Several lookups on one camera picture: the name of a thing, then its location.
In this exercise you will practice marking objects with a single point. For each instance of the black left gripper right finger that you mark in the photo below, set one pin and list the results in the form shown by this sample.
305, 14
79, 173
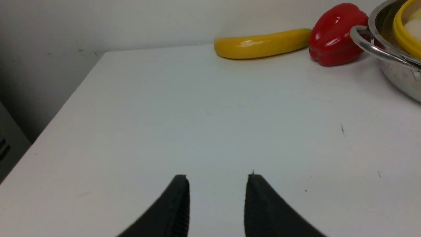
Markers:
266, 214

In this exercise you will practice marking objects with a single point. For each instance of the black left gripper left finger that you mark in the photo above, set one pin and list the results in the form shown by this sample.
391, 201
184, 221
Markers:
168, 216

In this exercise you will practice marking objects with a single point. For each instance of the yellow bamboo steamer basket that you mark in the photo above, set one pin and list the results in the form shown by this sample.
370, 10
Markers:
409, 10

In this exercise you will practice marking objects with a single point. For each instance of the stainless steel pot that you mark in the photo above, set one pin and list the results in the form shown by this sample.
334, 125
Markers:
378, 40

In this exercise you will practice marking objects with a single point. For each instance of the yellow toy banana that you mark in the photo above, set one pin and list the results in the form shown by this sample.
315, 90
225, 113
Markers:
262, 46

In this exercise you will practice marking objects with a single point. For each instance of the red toy bell pepper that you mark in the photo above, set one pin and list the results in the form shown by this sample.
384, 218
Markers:
330, 43

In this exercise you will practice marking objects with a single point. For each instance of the white toy bun left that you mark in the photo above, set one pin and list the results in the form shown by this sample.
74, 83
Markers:
413, 27

